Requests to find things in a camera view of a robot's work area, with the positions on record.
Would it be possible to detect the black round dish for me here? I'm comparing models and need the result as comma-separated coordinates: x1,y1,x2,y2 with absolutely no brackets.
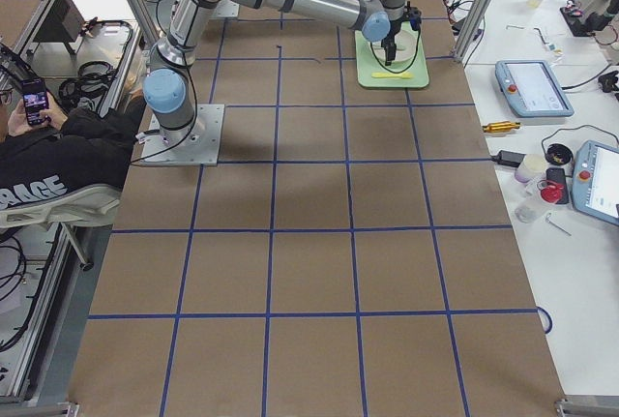
545,143,574,166

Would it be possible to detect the blue teach pendant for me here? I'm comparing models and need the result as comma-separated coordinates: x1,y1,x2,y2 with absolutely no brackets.
572,140,618,225
494,60,575,118

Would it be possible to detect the red round cap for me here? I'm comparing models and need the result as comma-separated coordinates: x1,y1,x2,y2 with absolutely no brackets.
539,180,564,204

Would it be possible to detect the white office chair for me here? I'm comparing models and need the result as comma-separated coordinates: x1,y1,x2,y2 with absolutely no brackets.
1,184,121,271

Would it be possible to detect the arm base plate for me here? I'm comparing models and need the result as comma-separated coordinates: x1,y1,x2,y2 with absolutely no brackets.
136,104,224,166
212,0,240,19

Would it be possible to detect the white round plate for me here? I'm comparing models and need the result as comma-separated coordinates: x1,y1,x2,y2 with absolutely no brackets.
371,26,417,64

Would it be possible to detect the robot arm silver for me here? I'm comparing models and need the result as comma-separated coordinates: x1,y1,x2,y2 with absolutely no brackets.
142,0,416,149

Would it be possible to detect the upper blue teach pendant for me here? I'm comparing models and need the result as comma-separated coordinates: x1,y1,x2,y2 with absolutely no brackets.
494,60,575,118

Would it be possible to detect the green plastic tray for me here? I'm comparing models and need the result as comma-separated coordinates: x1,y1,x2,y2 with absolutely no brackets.
354,22,429,89

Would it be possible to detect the gold metal cylinder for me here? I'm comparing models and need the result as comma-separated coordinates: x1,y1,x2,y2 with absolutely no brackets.
482,121,521,134

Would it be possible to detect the lower blue teach pendant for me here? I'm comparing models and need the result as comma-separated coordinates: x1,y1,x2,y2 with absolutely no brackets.
572,140,618,225

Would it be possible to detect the aluminium frame post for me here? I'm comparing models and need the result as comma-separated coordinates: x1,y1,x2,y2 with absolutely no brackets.
453,0,491,62

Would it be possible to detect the smartphone held by person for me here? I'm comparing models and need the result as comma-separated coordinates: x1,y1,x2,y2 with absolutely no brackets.
21,78,49,127

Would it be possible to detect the person in black hoodie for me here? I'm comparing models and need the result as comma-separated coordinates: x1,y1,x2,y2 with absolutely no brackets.
1,92,146,210

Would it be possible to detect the black smartphone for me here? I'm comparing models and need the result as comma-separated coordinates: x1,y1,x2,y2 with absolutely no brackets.
545,167,570,205

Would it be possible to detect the white lavender cup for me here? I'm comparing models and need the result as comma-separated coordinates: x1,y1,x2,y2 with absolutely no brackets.
514,154,548,184

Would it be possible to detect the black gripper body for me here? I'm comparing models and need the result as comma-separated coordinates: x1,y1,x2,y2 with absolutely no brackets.
384,18,402,45

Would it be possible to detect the black power adapter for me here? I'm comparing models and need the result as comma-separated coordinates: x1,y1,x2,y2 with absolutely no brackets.
490,150,526,168

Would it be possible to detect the silver allen key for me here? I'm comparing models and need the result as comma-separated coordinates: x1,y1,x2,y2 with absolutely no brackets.
545,212,572,237

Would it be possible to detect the yellow plastic fork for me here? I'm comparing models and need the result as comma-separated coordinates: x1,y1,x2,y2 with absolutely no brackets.
371,72,414,79

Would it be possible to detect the clear plastic cup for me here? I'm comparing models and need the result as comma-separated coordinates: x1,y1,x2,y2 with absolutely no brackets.
514,192,546,223

